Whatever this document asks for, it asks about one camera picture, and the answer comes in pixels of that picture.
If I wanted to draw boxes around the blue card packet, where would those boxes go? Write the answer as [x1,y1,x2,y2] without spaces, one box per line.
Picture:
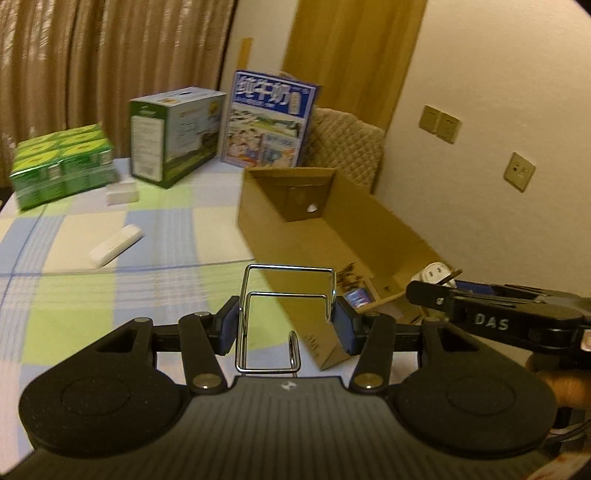
[344,287,373,309]

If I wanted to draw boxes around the leopard print strap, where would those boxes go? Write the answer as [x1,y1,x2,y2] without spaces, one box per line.
[335,261,364,289]

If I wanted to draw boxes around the chrome wire stand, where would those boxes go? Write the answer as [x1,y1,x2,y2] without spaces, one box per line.
[235,263,337,377]

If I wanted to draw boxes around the white three-pin plug adapter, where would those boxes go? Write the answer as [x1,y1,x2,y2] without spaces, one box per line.
[412,261,458,288]

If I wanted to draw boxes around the person's right hand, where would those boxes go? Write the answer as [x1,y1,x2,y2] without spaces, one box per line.
[526,353,591,411]

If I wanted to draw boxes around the open brown cardboard box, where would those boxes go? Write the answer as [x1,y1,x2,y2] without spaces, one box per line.
[238,168,441,370]

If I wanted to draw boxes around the white remote control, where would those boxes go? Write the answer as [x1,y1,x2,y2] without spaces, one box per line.
[89,224,143,268]

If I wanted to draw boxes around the checkered tablecloth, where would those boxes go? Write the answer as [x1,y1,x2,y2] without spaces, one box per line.
[0,156,362,462]

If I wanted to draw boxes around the small clear plastic box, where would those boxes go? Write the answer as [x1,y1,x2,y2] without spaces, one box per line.
[106,180,139,206]

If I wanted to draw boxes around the quilted beige chair cushion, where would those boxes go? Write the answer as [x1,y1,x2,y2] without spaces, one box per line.
[300,107,386,192]

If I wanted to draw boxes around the green white milk box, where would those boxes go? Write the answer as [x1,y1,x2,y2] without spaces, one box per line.
[129,86,226,189]

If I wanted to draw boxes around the green drink carton pack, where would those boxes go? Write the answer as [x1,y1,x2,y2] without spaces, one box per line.
[10,124,116,211]

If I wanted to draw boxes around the blue milk carton box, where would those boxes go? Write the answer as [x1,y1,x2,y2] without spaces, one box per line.
[221,70,318,168]

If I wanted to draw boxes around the wooden door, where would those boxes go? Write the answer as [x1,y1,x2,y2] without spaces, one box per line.
[283,0,427,130]

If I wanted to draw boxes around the beige curtain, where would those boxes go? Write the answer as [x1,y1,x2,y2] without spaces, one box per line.
[1,0,236,187]

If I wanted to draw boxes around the single wall socket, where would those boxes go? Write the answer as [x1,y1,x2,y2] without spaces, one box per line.
[503,152,536,192]

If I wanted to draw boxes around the double wall socket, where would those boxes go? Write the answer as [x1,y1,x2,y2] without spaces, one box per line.
[419,105,463,144]

